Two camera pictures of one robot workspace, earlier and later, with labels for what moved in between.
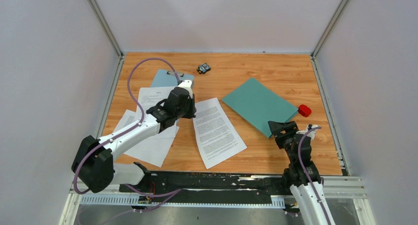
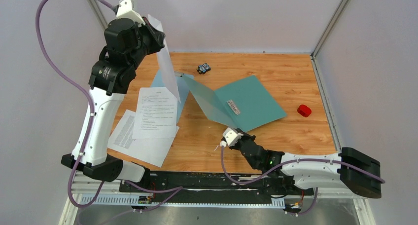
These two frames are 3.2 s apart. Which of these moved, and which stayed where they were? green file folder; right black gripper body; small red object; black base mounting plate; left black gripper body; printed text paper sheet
Moved: right black gripper body; printed text paper sheet; left black gripper body; green file folder
Stayed: small red object; black base mounting plate
